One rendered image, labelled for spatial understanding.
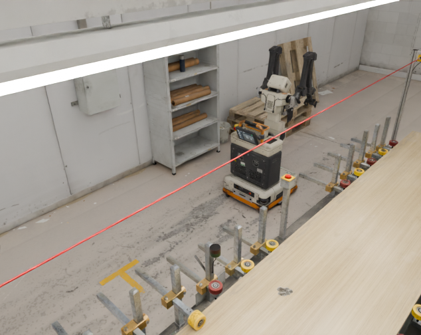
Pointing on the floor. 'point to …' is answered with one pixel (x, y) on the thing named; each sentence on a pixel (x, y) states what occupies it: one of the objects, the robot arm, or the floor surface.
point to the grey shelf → (161, 145)
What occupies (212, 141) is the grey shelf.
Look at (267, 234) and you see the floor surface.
